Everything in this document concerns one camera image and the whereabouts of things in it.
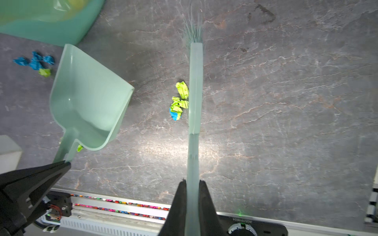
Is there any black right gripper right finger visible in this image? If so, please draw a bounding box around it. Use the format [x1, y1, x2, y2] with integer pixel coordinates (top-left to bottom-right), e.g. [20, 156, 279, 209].
[198, 181, 227, 236]

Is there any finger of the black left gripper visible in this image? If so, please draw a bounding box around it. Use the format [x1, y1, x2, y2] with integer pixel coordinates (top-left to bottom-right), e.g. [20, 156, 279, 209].
[1, 161, 71, 236]

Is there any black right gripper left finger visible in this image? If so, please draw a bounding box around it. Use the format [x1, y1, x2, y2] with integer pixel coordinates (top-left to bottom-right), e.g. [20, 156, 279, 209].
[158, 180, 187, 236]

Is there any mint green dustpan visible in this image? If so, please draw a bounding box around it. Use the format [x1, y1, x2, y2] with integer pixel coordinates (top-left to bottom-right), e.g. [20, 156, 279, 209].
[50, 44, 134, 162]

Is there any mint green hand brush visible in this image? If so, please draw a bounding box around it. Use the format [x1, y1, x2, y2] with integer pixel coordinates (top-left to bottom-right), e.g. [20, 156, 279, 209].
[184, 10, 204, 236]

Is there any lime green scrap pair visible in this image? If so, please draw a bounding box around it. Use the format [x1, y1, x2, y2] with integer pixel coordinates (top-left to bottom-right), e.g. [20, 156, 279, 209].
[169, 82, 189, 121]

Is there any green lined trash bin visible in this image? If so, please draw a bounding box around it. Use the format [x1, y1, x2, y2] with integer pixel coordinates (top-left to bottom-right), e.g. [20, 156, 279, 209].
[1, 1, 104, 46]

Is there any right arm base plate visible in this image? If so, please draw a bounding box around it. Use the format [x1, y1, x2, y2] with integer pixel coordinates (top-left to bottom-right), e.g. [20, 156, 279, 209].
[218, 215, 288, 236]

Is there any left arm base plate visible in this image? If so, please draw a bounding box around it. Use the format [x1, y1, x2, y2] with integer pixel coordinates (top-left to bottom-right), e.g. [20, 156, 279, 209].
[37, 191, 73, 225]

